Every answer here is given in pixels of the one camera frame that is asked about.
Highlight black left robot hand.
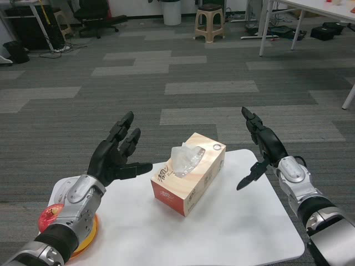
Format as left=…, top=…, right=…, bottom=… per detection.
left=87, top=111, right=154, bottom=187

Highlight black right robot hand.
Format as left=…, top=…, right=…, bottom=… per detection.
left=236, top=106, right=289, bottom=191

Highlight orange beige tissue box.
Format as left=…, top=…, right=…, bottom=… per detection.
left=150, top=132, right=227, bottom=218

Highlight orange plastic plate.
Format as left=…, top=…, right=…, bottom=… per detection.
left=68, top=213, right=100, bottom=261

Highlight red apple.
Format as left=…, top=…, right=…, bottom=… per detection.
left=38, top=203, right=64, bottom=233

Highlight white standing desk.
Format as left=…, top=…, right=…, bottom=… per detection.
left=240, top=0, right=271, bottom=40

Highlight black equipment bag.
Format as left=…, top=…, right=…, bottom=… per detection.
left=270, top=25, right=307, bottom=41

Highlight black hard case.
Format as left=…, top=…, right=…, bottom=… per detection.
left=310, top=22, right=344, bottom=41

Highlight beige plastic stool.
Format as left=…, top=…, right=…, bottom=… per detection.
left=193, top=4, right=225, bottom=43

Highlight black trash bin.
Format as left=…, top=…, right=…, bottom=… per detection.
left=2, top=40, right=31, bottom=64

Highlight large white table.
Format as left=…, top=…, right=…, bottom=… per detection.
left=258, top=0, right=355, bottom=110

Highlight small beige stool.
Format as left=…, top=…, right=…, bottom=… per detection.
left=52, top=9, right=74, bottom=41

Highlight white room divider panel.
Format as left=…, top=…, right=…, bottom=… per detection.
left=0, top=41, right=13, bottom=67

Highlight black office chair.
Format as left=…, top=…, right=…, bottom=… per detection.
left=69, top=0, right=128, bottom=39

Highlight white desk with monitor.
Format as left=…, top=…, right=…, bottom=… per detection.
left=0, top=0, right=55, bottom=52

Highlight black cabinet under desk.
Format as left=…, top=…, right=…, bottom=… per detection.
left=4, top=4, right=66, bottom=51

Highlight yellow hanging strip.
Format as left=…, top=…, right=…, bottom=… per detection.
left=40, top=0, right=52, bottom=25

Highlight white plant pot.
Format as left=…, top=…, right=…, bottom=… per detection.
left=162, top=0, right=182, bottom=27

